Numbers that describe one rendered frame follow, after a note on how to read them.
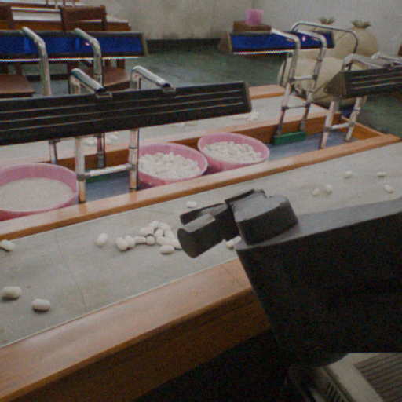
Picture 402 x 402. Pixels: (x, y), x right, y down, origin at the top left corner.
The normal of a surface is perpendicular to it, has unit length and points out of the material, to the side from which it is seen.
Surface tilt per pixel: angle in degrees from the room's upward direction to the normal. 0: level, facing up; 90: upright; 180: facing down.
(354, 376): 1
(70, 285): 0
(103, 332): 0
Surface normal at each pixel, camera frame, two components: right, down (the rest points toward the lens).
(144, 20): 0.57, 0.49
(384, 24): -0.81, 0.22
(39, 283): 0.11, -0.85
